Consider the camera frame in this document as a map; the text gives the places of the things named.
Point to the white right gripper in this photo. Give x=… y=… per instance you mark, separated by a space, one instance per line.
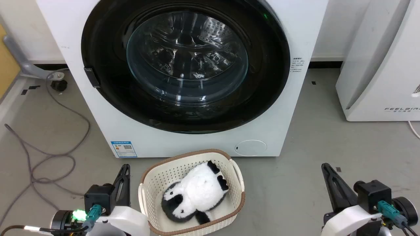
x=347 y=219

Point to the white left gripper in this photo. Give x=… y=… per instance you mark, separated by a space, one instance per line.
x=128 y=221

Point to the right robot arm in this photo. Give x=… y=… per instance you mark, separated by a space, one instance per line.
x=405 y=209

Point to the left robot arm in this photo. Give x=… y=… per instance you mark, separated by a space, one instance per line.
x=62 y=221

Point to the white washing machine body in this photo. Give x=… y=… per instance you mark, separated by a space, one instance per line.
x=82 y=108

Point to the black round washing machine door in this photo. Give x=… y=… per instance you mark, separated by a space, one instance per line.
x=262 y=85

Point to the cream plastic laundry basket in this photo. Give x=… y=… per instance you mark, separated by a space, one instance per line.
x=154 y=183

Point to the blue energy label sticker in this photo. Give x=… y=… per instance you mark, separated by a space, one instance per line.
x=124 y=149

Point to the panda plush toy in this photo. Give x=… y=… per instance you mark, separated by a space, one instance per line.
x=197 y=193

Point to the round drain filter cover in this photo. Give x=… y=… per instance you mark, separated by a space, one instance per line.
x=251 y=147

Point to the black caster wheel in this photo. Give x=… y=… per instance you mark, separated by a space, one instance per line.
x=59 y=85

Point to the small text label sticker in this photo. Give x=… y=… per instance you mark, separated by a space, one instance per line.
x=297 y=65

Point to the white air purifier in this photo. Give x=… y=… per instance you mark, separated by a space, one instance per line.
x=380 y=65

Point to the grey metal stand leg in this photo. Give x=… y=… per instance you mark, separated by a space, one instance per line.
x=24 y=64

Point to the yellow wooden board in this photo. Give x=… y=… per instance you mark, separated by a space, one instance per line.
x=6 y=62

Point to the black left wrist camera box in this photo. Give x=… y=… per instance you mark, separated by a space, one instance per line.
x=98 y=198

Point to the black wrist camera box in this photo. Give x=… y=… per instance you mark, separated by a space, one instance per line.
x=98 y=198
x=374 y=195

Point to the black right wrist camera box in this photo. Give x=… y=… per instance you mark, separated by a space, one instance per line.
x=374 y=195

